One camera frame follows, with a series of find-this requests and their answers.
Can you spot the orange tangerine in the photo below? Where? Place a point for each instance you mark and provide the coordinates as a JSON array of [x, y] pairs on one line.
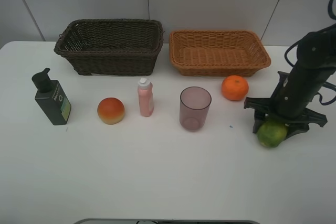
[[234, 88]]

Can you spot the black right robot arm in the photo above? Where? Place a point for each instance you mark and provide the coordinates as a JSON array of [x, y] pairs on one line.
[[316, 52]]

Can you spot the dark brown wicker basket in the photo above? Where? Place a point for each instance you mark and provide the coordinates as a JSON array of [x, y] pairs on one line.
[[113, 47]]

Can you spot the black pump dispenser bottle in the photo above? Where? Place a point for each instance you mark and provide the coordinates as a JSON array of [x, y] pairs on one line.
[[51, 98]]

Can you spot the translucent pink plastic cup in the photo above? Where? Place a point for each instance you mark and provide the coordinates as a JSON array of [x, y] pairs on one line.
[[194, 107]]

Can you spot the pink squeeze bottle white cap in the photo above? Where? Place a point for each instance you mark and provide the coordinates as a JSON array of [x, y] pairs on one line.
[[145, 95]]

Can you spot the green lime fruit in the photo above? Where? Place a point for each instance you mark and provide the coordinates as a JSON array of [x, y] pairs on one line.
[[272, 133]]

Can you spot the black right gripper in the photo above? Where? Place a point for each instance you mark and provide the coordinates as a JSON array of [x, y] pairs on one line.
[[288, 102]]

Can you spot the orange round bread bun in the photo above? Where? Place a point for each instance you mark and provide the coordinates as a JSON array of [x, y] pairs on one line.
[[111, 111]]

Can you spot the light tan wicker basket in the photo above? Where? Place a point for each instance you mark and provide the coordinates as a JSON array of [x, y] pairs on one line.
[[217, 53]]

